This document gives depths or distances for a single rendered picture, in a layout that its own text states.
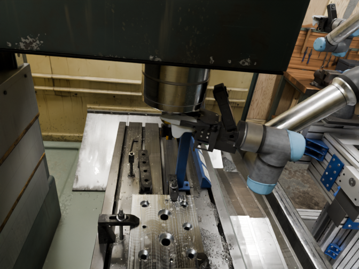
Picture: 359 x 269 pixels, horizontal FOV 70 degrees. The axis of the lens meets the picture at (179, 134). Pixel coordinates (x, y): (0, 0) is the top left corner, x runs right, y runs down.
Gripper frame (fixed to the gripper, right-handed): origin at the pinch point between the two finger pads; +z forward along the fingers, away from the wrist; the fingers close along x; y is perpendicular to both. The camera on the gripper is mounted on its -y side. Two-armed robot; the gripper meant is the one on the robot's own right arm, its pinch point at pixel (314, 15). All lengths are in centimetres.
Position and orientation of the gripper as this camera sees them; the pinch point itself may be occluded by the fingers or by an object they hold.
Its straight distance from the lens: 204.6
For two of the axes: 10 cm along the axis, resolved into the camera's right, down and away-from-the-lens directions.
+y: 0.2, 8.3, 5.5
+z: -2.7, -5.3, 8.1
